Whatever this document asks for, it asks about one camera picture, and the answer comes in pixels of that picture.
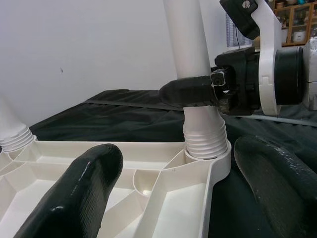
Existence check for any brown wooden glass cabinet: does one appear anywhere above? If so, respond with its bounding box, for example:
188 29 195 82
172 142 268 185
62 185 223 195
273 0 317 47

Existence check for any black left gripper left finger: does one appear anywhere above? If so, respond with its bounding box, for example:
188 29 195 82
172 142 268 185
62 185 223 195
13 143 124 238

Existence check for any white plastic children table top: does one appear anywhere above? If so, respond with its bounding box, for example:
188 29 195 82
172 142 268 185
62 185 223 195
0 140 232 238

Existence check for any white plastic table leg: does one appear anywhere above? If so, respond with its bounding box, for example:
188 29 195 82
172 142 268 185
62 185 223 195
163 0 228 159
0 96 38 153

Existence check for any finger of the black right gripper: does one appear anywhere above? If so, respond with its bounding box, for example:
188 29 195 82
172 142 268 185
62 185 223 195
158 75 216 109

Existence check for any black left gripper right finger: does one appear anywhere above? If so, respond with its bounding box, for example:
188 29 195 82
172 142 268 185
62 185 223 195
234 135 317 238

